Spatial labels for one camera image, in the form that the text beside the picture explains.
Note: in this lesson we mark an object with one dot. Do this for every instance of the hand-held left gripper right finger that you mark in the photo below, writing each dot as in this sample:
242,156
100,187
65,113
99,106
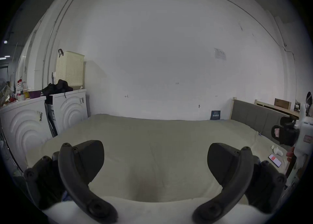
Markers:
234,179

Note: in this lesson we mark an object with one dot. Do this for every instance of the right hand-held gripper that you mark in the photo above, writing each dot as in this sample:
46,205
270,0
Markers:
305,135

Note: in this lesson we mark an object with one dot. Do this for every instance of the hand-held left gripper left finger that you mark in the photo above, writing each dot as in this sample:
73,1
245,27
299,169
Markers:
73,179

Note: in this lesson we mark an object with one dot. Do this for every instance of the person's right hand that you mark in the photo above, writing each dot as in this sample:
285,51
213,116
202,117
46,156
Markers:
290,157

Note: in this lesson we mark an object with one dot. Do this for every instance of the pale wooden table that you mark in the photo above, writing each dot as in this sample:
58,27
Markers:
281,107

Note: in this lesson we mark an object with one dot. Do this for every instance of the small white object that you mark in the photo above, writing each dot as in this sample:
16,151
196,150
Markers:
277,150

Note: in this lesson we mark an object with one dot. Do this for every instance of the phone with red screen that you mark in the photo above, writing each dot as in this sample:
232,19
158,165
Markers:
275,160

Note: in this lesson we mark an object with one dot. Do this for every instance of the grey padded headboard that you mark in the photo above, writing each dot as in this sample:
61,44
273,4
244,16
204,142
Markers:
251,116

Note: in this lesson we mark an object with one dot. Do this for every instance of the dark blue card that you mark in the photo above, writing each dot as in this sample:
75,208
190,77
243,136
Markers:
215,115

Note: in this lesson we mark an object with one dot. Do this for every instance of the white washing machine with basket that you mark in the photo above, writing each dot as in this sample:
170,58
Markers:
71,108

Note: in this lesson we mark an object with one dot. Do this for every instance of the white washing machine with bottles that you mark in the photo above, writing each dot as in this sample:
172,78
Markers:
22,125

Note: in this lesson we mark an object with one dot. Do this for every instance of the bed with beige sheet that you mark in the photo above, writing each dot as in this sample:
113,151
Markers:
156,149

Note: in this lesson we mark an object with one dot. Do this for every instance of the white paper notice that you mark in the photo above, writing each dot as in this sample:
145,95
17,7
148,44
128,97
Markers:
220,53

